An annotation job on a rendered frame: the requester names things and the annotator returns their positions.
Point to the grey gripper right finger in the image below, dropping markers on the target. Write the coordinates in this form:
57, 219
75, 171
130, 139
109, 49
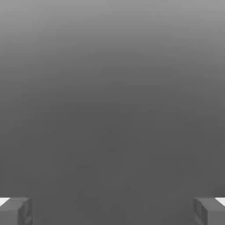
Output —
212, 213

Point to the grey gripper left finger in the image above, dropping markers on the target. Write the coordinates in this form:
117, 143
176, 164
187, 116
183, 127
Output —
12, 212

